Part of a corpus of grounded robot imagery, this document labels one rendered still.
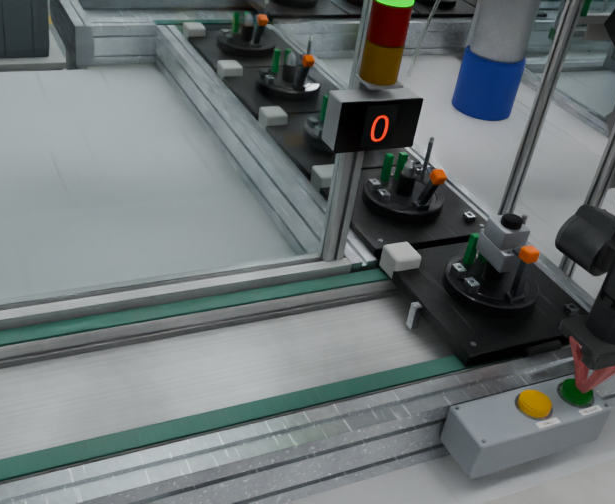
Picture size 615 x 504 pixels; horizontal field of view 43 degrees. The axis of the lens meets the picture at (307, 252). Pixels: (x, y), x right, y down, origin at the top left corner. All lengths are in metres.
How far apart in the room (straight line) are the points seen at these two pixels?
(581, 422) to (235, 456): 0.44
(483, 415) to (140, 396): 0.42
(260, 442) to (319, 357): 0.22
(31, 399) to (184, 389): 0.18
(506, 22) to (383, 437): 1.26
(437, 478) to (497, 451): 0.10
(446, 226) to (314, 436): 0.53
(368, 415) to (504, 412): 0.17
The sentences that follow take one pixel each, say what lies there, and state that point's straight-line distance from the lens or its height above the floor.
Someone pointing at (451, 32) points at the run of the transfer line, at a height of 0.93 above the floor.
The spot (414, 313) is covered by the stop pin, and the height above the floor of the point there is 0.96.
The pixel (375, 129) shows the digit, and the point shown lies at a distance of 1.03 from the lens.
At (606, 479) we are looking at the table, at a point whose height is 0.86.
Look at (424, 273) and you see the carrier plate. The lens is 1.19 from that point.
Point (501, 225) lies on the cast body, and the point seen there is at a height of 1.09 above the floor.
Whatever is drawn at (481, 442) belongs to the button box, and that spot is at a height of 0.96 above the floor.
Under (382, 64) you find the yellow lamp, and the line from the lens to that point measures 1.00.
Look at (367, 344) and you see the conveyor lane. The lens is 1.11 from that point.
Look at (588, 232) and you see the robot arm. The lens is 0.98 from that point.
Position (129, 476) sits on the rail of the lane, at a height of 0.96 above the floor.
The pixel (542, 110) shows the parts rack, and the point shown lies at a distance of 1.37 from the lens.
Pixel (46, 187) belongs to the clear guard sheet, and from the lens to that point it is 0.98.
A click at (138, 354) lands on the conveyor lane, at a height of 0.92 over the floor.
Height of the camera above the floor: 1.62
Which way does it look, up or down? 33 degrees down
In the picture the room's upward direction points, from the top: 10 degrees clockwise
